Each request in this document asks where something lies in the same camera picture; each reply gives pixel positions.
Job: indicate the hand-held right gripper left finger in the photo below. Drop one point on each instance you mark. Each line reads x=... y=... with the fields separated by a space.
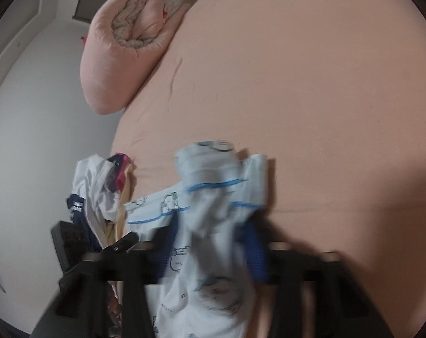
x=128 y=306

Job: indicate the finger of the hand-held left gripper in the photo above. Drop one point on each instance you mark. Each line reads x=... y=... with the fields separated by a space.
x=123 y=243

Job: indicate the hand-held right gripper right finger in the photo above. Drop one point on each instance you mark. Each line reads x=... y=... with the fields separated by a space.
x=258 y=253

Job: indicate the light blue printed garment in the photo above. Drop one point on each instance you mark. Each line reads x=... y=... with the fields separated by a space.
x=213 y=197

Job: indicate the pile of clothes at left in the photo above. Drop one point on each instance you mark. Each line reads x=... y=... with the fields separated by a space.
x=93 y=183

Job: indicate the navy blue garment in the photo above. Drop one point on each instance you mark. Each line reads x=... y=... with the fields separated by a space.
x=75 y=206

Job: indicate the red and navy garment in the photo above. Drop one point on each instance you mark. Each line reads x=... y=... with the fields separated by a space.
x=119 y=177

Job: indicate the bed with pink sheet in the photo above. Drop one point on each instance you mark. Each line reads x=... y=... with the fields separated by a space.
x=304 y=95

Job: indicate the rolled pink quilt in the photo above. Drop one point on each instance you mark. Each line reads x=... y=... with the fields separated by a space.
x=103 y=77

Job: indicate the patterned pillow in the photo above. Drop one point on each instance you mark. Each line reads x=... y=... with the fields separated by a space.
x=174 y=3

